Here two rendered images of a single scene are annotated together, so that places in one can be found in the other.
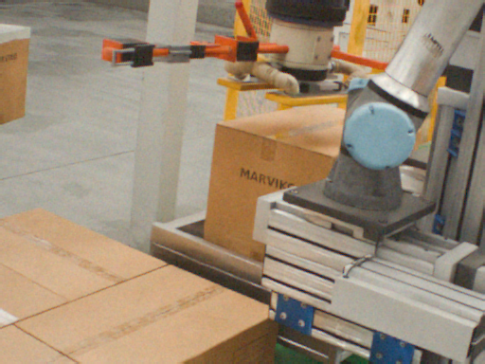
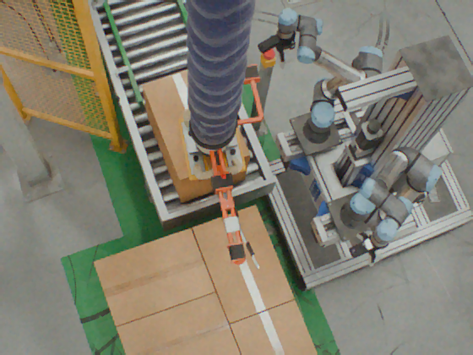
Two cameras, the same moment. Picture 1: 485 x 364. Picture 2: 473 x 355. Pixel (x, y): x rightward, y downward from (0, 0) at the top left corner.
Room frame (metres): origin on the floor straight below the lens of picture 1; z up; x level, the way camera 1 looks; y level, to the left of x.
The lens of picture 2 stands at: (1.54, 1.12, 4.19)
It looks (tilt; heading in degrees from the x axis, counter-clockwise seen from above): 70 degrees down; 301
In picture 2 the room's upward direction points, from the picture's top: 9 degrees clockwise
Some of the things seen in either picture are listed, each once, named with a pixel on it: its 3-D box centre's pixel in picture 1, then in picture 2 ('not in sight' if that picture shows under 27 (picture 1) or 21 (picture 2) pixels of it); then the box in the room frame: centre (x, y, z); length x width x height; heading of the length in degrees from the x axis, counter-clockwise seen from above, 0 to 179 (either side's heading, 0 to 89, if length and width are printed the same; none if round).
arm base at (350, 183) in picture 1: (367, 172); (356, 211); (1.52, -0.09, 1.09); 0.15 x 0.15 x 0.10
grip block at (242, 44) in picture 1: (236, 48); (222, 182); (2.11, 0.25, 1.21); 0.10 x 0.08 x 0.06; 51
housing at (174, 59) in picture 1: (171, 52); (231, 225); (1.94, 0.39, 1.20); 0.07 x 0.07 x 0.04; 51
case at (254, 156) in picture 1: (315, 187); (194, 133); (2.50, -0.01, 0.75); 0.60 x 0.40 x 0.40; 151
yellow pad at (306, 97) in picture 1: (320, 91); (230, 139); (2.24, 0.02, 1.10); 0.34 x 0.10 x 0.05; 141
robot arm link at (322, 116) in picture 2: not in sight; (322, 116); (1.95, -0.35, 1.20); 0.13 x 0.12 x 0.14; 120
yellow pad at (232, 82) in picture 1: (271, 77); (193, 146); (2.36, 0.17, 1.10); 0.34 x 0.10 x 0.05; 141
